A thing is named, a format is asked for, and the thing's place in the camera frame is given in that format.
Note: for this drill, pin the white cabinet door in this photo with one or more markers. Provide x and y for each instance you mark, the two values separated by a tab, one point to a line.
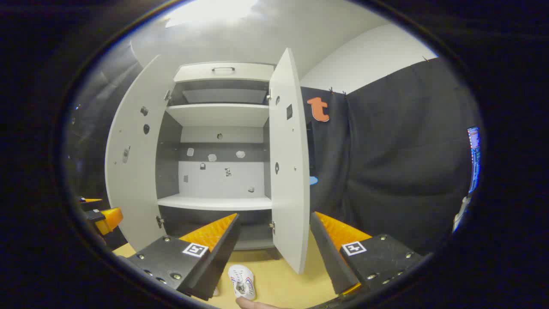
133	180
289	193

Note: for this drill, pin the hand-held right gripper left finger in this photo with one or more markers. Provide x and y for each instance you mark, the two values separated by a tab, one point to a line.
218	262

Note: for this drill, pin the white shoe cabinet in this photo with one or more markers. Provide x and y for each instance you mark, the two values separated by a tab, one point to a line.
214	116

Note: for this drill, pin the computer monitor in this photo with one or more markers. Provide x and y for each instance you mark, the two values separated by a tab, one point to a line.
474	159

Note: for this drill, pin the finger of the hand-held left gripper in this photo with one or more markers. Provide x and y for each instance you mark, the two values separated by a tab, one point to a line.
109	219
90	200

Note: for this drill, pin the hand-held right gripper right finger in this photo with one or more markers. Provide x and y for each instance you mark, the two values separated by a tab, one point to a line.
328	253

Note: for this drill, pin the ceiling light panel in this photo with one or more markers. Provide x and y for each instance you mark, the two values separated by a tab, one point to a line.
206	10

